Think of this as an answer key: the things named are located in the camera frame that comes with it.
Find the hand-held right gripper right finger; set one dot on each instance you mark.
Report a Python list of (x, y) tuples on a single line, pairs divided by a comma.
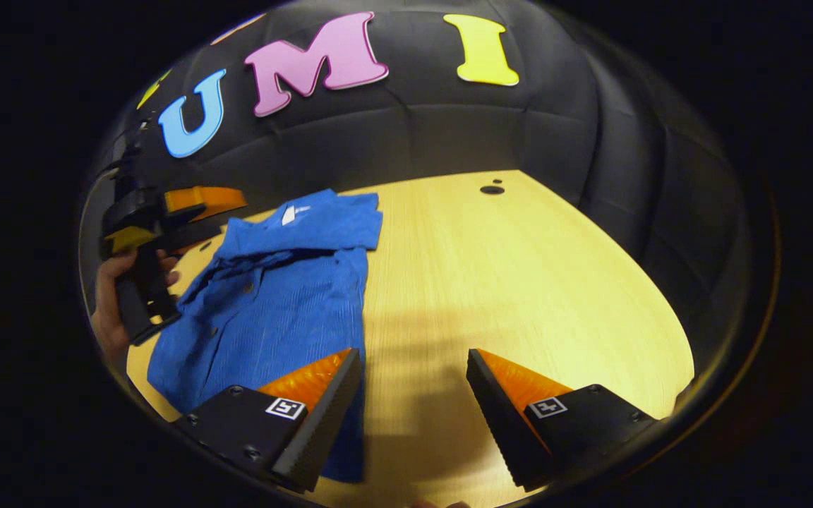
[(495, 416)]

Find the blue button shirt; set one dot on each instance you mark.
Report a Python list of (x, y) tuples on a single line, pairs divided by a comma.
[(272, 303)]

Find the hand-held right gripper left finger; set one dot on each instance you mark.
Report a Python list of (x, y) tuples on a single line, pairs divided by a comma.
[(322, 423)]

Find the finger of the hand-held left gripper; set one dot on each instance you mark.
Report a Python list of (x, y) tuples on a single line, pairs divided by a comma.
[(188, 236), (202, 199)]

